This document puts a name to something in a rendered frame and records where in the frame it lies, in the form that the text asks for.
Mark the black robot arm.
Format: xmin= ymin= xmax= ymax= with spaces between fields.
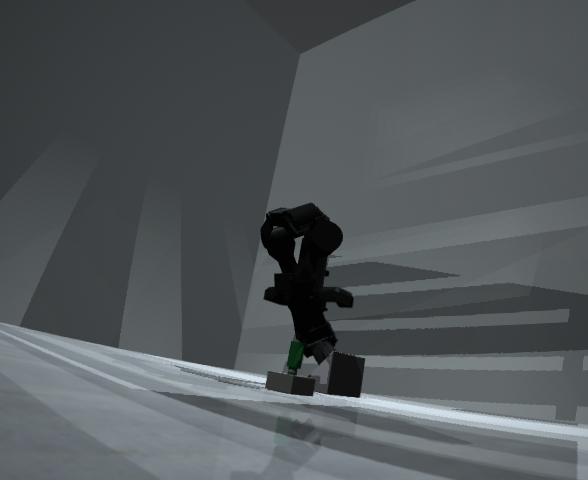
xmin=261 ymin=203 xmax=343 ymax=365

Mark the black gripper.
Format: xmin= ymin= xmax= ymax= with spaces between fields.
xmin=263 ymin=259 xmax=353 ymax=341

